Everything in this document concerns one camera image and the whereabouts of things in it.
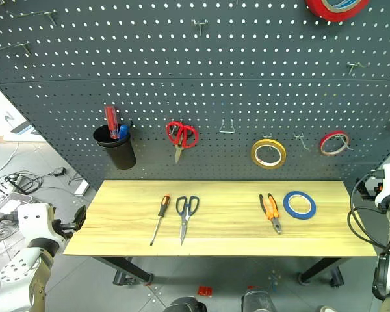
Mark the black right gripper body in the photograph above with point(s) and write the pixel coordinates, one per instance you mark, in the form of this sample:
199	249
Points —
370	190

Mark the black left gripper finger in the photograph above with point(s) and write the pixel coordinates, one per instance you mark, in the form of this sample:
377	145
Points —
80	216

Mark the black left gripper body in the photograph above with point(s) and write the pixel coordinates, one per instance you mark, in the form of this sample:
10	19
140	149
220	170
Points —
63	229

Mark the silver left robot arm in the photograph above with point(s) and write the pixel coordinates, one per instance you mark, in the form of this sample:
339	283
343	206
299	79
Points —
19	276

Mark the white power strip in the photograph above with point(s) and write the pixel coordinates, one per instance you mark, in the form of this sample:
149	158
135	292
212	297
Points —
81	188

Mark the black power adapter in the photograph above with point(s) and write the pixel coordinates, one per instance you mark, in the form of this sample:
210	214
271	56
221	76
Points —
59	172

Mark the silver double prong hook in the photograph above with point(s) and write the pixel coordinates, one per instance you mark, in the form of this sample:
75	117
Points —
200	24
352	66
35	13
13	46
344	143
268	139
301	140

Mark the white flat device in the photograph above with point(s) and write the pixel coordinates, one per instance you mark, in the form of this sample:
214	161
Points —
14	203

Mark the thin red tape roll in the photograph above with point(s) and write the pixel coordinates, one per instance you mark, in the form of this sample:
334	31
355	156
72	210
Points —
325	139

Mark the black table leg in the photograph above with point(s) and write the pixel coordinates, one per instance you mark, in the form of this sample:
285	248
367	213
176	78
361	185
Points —
130	269
325	269

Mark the black cup holder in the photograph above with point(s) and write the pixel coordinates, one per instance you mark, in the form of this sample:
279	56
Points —
118	152

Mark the orange black screwdriver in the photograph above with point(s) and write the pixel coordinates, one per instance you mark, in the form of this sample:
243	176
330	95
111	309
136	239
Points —
163	206

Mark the blue tape roll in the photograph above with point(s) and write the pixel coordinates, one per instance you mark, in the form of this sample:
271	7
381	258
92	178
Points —
287	208

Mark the yellow tape roll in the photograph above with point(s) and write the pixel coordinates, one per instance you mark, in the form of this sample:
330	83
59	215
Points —
255	157

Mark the white box with logo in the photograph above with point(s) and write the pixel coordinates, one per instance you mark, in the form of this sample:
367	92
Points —
6	113

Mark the dark rounded shape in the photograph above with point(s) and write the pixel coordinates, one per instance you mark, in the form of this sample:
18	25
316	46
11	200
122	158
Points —
258	302
185	305

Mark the small red floor item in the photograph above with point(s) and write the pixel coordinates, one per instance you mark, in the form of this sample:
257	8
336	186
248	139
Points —
204	291

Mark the dark grey perforated pegboard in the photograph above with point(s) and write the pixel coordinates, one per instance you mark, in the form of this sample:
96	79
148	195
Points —
195	81

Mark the large red tape roll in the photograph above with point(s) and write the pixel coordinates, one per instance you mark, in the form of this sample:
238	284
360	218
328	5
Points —
336	8

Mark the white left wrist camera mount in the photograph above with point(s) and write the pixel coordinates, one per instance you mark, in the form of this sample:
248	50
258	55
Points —
35	221

